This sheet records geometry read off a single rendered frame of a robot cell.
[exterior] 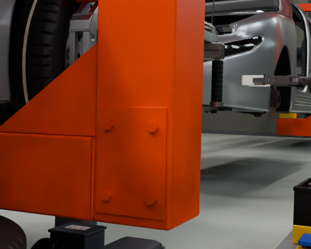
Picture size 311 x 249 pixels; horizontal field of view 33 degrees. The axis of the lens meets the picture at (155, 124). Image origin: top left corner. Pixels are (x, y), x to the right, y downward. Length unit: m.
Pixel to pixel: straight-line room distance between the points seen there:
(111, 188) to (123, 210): 0.05
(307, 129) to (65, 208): 4.20
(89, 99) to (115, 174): 0.16
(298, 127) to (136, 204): 4.22
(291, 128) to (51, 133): 4.19
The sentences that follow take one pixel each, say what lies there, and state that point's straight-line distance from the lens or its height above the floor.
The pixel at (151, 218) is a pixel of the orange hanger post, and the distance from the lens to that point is 0.96.
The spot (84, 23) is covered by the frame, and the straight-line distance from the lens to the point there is 1.40.
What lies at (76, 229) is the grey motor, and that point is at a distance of 1.36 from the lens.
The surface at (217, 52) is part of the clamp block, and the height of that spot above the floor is 0.92.
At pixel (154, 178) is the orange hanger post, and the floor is 0.61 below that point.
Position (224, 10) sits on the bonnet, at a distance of 5.18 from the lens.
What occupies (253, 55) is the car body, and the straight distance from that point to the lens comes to 4.17.
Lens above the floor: 0.74
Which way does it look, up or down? 2 degrees down
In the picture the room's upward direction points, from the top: 1 degrees clockwise
